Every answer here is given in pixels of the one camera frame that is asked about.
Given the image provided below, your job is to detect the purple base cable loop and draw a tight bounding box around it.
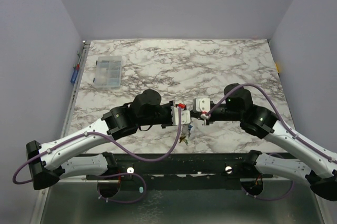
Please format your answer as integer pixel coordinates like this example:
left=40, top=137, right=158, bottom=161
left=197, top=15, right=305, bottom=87
left=97, top=171, right=148, bottom=204

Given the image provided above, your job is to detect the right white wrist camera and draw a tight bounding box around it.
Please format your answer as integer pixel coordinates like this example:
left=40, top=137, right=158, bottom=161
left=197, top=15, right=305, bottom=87
left=192, top=98, right=211, bottom=113

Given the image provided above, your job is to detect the clear plastic organizer box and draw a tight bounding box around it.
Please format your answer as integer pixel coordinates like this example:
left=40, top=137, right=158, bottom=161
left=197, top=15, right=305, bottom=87
left=93, top=56, right=123, bottom=89

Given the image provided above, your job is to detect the black table edge rail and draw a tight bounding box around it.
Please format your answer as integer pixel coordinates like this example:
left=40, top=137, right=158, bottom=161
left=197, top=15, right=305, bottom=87
left=49, top=151, right=312, bottom=190

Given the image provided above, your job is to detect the green key tag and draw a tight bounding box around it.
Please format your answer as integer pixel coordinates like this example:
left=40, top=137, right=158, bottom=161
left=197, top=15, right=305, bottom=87
left=179, top=135, right=189, bottom=145

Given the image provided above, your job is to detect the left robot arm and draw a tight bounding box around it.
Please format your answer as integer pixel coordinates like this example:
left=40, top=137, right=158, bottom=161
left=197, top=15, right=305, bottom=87
left=26, top=90, right=182, bottom=190

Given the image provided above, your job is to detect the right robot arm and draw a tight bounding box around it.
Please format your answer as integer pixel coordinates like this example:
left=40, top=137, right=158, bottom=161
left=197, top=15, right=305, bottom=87
left=190, top=83, right=336, bottom=201

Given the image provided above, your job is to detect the blue clamp on wall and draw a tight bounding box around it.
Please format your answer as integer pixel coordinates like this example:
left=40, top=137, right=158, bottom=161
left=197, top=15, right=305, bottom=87
left=70, top=63, right=80, bottom=84

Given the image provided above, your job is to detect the aluminium side rail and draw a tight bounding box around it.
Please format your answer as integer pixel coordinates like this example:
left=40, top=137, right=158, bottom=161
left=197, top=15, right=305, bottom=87
left=60, top=41, right=91, bottom=138

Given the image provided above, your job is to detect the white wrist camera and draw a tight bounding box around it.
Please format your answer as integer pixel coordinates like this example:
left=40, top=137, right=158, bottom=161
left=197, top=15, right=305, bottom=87
left=171, top=103, right=191, bottom=125
left=192, top=98, right=211, bottom=113

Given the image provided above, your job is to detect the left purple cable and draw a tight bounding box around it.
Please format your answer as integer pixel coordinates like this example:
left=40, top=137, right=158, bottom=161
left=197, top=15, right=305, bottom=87
left=12, top=108, right=185, bottom=184

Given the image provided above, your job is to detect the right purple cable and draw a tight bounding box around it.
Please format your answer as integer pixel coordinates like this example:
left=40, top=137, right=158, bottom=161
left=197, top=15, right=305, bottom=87
left=205, top=83, right=337, bottom=163

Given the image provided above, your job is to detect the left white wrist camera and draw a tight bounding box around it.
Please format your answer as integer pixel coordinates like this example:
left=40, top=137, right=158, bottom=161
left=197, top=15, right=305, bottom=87
left=171, top=103, right=191, bottom=125

